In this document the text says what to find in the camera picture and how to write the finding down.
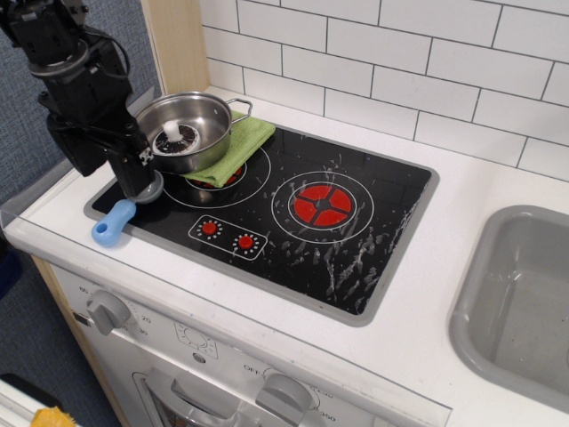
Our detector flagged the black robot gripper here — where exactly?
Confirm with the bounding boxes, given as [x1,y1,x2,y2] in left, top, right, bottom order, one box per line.
[39,66,155,198]

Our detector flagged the blue and grey toy spoon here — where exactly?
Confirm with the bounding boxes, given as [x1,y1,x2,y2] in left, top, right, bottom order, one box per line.
[91,171,164,247]

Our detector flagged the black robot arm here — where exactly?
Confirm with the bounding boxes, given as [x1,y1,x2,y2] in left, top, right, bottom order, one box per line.
[1,1,164,203]

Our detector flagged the silver metal pot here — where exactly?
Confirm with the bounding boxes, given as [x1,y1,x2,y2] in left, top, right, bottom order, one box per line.
[134,92,252,175]

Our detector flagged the white and black mushroom toy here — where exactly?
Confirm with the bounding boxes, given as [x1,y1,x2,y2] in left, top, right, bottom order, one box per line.
[153,121,201,156]

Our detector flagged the left red stove knob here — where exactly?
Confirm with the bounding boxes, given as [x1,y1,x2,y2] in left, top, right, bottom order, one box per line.
[201,221,219,237]

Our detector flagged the red stove knob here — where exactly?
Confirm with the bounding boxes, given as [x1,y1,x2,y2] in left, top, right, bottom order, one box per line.
[236,235,255,251]
[201,221,219,237]

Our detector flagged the green folded cloth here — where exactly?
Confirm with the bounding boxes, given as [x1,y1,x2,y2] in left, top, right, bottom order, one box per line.
[183,111,276,188]

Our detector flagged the left grey oven dial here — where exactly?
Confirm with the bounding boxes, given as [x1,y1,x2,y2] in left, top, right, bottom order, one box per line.
[87,290,131,336]

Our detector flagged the grey oven dial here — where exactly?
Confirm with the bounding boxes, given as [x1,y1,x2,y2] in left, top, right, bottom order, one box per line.
[255,374,313,426]
[87,290,131,336]

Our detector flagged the right red stove knob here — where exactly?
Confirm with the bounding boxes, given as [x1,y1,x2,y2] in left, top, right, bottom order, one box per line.
[236,235,255,251]

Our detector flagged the white toy oven front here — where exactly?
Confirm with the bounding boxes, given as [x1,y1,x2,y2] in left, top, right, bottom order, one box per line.
[53,268,451,426]

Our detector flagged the black toy stove top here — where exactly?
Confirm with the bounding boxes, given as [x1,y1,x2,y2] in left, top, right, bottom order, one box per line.
[84,123,441,328]

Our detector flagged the yellow object at corner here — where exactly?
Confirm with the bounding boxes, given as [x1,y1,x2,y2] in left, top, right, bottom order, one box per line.
[30,407,77,427]

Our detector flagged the right grey oven dial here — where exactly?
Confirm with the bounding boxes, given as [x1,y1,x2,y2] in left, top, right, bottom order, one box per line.
[255,374,313,426]

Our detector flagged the grey plastic sink basin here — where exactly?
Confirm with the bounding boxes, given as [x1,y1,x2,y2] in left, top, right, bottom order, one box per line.
[449,205,568,412]

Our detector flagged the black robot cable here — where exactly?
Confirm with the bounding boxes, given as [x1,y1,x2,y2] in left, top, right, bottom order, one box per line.
[84,25,132,81]

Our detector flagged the light wooden side post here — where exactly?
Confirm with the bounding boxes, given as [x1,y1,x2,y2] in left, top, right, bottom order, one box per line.
[141,0,210,94]

